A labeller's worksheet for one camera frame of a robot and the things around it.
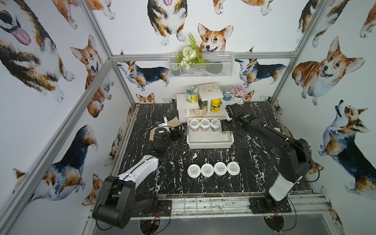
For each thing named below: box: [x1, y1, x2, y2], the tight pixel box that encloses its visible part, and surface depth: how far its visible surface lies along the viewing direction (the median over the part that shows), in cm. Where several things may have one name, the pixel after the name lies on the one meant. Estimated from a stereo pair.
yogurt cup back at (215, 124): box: [210, 118, 221, 133], surface depth 102 cm
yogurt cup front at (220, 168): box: [213, 161, 228, 176], surface depth 82 cm
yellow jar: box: [210, 98, 222, 113], surface depth 112 cm
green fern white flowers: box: [175, 31, 206, 70], surface depth 82 cm
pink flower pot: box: [231, 84, 248, 104], surface depth 97 cm
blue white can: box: [222, 86, 233, 102], surface depth 100 cm
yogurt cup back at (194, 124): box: [188, 118, 201, 133], surface depth 102 cm
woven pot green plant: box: [194, 97, 209, 118], surface depth 112 cm
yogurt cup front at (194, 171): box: [187, 163, 202, 179], surface depth 81 cm
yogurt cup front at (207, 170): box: [200, 163, 214, 178], surface depth 81 cm
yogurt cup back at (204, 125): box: [199, 118, 211, 133], surface depth 102 cm
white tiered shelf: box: [176, 82, 244, 123], surface depth 105 cm
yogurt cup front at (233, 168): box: [226, 161, 241, 176], surface depth 82 cm
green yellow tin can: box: [186, 85, 199, 104], surface depth 99 cm
